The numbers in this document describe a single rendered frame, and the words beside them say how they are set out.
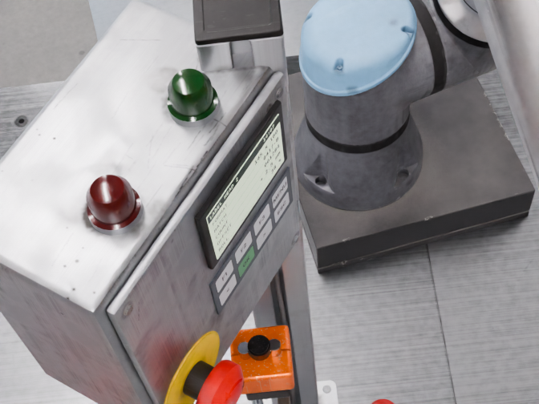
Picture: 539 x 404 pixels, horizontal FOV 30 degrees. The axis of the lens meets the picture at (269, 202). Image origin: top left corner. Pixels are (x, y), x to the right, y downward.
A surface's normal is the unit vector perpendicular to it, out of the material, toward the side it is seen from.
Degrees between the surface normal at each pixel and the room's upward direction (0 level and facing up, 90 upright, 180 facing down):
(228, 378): 49
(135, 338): 90
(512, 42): 66
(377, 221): 4
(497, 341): 0
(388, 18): 7
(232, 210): 90
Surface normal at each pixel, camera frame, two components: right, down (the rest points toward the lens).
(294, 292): 0.08, 0.85
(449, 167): -0.07, -0.57
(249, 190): 0.86, 0.40
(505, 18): -0.70, 0.35
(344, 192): -0.29, 0.59
